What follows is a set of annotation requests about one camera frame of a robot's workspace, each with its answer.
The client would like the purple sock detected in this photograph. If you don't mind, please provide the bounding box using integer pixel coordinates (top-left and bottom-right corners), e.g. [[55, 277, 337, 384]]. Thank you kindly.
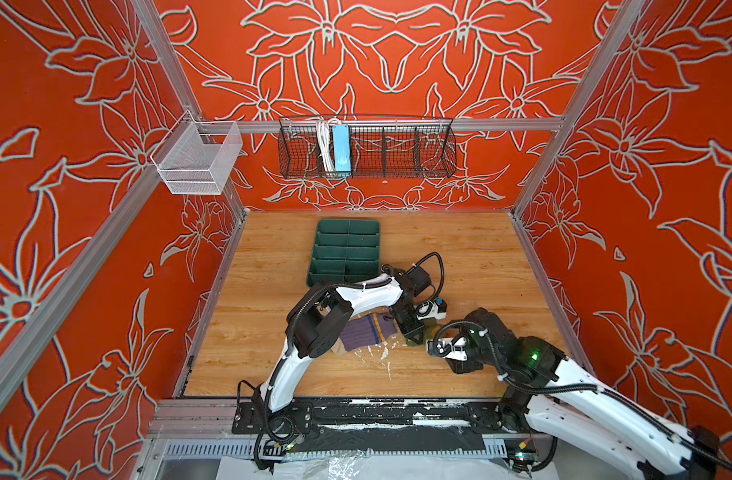
[[339, 313, 397, 352]]

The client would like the green striped sock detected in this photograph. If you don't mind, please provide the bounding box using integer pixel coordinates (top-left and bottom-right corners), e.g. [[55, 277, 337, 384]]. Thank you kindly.
[[405, 320, 440, 347]]

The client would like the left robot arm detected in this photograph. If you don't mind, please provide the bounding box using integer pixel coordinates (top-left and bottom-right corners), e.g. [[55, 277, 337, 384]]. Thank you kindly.
[[252, 265, 448, 414]]

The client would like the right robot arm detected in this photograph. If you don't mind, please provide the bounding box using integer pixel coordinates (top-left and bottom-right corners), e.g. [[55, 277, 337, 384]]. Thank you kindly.
[[428, 308, 732, 479]]

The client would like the green divided tray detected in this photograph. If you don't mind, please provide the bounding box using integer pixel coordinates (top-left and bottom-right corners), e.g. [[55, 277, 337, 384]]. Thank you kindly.
[[306, 218, 381, 287]]

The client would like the light blue box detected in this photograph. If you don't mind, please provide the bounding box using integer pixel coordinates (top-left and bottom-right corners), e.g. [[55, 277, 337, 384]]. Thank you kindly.
[[332, 123, 352, 177]]

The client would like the clear plastic bin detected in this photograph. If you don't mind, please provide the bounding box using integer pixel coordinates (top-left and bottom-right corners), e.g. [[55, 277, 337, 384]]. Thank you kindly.
[[151, 112, 244, 195]]

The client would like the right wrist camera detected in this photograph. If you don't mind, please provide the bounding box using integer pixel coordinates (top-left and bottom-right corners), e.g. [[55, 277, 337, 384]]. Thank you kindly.
[[426, 337, 468, 362]]

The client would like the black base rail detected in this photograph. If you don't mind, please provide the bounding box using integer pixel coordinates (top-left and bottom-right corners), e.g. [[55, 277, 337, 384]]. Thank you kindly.
[[261, 397, 553, 460]]

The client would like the black wire basket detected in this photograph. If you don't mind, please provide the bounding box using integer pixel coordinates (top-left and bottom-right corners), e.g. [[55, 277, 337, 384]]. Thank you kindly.
[[278, 115, 458, 180]]

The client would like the white cable bundle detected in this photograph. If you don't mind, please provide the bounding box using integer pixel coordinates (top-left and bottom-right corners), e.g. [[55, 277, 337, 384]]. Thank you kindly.
[[316, 119, 335, 175]]

